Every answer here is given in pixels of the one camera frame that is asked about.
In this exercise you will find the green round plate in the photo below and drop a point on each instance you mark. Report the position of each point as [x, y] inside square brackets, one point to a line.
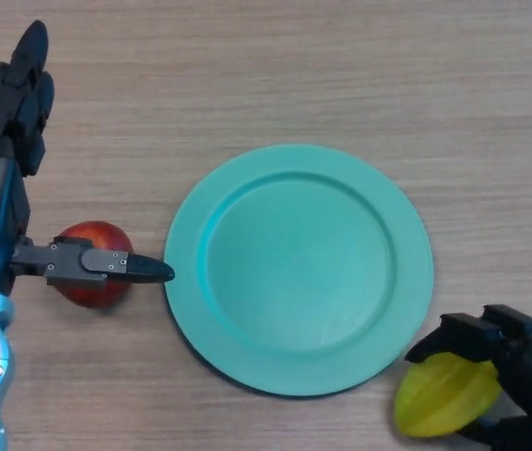
[299, 272]

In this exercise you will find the red apple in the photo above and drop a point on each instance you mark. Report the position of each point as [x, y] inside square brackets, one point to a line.
[92, 296]

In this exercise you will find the yellow starfruit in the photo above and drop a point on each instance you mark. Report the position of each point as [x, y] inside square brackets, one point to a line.
[444, 399]

